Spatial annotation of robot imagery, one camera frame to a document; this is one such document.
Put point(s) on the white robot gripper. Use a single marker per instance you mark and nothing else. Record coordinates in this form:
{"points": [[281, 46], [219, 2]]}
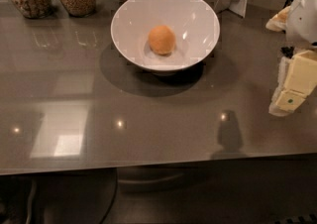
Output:
{"points": [[303, 20]]}

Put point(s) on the orange fruit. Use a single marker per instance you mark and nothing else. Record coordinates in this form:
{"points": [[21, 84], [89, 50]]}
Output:
{"points": [[162, 40]]}

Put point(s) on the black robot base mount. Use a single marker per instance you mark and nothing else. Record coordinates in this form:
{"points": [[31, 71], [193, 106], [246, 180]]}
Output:
{"points": [[287, 51]]}

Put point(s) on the white ceramic bowl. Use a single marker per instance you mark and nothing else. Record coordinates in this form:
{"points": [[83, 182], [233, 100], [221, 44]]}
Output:
{"points": [[194, 23]]}

